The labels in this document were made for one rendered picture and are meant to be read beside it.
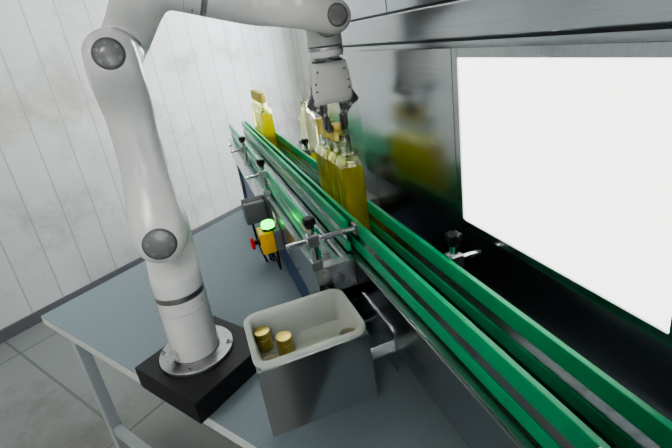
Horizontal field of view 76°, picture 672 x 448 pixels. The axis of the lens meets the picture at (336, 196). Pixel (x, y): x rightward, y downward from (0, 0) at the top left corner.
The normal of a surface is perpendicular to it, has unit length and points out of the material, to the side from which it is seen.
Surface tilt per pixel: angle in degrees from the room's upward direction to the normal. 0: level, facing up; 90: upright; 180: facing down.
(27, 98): 90
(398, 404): 0
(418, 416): 0
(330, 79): 91
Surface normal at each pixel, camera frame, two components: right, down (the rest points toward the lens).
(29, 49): 0.81, 0.10
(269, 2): -0.45, 0.14
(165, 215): 0.42, -0.20
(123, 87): 0.35, 0.82
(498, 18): -0.93, 0.24
